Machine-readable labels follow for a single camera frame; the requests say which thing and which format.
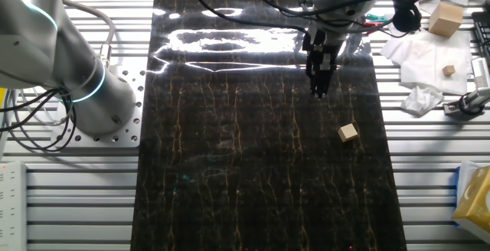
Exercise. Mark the red plastic clip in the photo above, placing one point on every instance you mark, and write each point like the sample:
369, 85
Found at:
373, 24

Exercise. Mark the crumpled white tissue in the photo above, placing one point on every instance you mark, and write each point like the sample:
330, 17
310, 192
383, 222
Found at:
421, 100

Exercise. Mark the green plastic clip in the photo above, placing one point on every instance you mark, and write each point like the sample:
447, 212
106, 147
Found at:
377, 17

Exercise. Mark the black keyboard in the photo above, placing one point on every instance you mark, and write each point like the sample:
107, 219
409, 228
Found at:
483, 33

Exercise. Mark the white power strip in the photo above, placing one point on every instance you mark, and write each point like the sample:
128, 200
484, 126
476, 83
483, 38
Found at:
13, 205

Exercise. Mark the yellow tissue box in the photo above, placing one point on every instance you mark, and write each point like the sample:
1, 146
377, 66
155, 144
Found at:
476, 201

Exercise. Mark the grey camera stand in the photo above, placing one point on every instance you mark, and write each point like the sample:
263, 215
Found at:
451, 108

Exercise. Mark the yellow plastic piece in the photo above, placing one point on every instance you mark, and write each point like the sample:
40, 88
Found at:
2, 96

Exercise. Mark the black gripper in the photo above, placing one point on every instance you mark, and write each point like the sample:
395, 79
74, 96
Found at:
321, 42

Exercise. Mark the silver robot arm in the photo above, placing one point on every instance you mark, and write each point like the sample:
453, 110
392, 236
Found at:
38, 33

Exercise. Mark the small wooden block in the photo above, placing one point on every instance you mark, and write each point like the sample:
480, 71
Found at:
347, 132

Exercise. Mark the tiny wooden cube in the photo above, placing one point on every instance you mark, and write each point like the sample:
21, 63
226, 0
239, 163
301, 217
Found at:
449, 70

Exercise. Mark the ribbed silver camera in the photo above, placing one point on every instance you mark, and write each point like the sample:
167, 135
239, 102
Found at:
481, 73

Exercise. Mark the black marble pattern mat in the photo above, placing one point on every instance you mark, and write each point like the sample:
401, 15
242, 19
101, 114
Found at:
249, 167

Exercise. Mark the large wooden cube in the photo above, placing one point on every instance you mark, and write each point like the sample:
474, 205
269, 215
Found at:
446, 19

